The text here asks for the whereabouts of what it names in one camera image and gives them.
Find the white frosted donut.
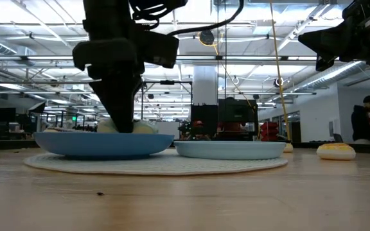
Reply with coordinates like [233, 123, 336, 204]
[96, 117, 159, 134]

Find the black ceiling cord reel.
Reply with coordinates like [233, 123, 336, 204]
[198, 30, 216, 46]

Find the black hanging cable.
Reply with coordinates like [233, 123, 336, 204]
[224, 0, 228, 132]

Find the white pillar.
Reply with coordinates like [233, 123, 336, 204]
[192, 65, 219, 107]

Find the person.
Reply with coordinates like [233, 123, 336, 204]
[191, 120, 212, 141]
[351, 95, 370, 144]

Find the black metal frame rig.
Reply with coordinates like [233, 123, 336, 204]
[139, 80, 193, 126]

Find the yellow hanging strap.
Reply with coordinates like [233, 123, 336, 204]
[268, 0, 292, 142]

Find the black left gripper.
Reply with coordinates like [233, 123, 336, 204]
[72, 30, 146, 133]

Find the dark computer monitor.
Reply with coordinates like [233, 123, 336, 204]
[0, 107, 17, 123]

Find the pale blue plate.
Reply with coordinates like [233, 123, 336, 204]
[173, 141, 287, 160]

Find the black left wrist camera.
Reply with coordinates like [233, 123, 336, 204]
[143, 31, 180, 69]

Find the red object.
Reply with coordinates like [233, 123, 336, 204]
[260, 121, 279, 142]

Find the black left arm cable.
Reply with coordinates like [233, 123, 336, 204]
[128, 0, 245, 37]

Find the black monitor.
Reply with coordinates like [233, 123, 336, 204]
[217, 98, 259, 133]

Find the silver ventilation duct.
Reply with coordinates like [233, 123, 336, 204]
[292, 61, 367, 94]

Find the white round woven placemat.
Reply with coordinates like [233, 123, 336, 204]
[23, 149, 288, 176]

